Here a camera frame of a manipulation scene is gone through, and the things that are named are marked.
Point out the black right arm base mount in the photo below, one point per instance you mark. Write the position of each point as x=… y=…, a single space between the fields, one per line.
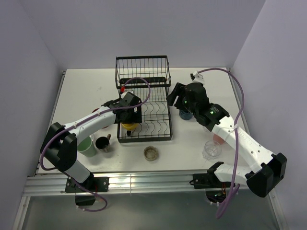
x=215 y=190

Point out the black wire dish rack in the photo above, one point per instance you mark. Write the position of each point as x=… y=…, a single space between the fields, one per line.
x=148 y=77

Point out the dark blue mug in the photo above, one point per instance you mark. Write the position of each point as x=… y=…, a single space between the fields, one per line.
x=185 y=115

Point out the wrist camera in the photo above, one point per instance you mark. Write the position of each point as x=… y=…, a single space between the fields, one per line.
x=196 y=77
x=128 y=99

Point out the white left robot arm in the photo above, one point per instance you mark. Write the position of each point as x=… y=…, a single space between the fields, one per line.
x=59 y=148

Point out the clear glass front right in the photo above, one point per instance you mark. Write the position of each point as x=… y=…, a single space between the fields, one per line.
x=212 y=149

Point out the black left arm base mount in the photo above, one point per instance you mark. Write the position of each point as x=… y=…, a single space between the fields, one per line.
x=86 y=193

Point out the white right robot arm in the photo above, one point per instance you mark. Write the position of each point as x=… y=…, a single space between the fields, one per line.
x=265 y=169

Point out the green plastic cup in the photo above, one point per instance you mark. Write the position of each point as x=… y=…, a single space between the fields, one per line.
x=87 y=148

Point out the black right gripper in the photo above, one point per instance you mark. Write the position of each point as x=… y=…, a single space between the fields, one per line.
x=171 y=97

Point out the black metal mug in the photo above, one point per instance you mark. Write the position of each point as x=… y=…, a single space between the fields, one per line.
x=103 y=143

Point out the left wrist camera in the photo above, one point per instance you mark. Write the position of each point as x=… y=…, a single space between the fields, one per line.
x=128 y=99

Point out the small brown glass jar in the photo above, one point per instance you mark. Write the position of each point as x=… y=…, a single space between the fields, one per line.
x=151 y=153

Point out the aluminium frame rail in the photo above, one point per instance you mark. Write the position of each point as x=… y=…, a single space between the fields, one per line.
x=54 y=184

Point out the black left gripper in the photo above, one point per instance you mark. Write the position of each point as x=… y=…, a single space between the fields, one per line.
x=135 y=117

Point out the yellow ceramic mug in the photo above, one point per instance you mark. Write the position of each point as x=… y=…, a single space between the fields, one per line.
x=129 y=126

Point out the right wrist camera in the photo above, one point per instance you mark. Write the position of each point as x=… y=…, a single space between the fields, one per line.
x=196 y=77

